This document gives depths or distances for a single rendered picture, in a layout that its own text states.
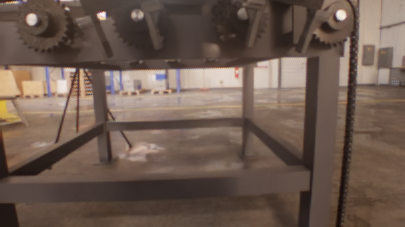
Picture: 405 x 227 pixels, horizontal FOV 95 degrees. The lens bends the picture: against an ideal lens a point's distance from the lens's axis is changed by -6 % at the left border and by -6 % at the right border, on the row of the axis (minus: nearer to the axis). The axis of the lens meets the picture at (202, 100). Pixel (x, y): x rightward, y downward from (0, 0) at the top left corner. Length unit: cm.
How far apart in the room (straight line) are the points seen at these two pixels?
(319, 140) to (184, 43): 56
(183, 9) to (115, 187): 63
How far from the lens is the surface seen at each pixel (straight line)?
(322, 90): 77
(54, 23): 74
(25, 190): 95
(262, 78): 1022
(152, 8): 46
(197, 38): 66
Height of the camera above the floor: 69
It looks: 7 degrees down
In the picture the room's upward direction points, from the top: 1 degrees counter-clockwise
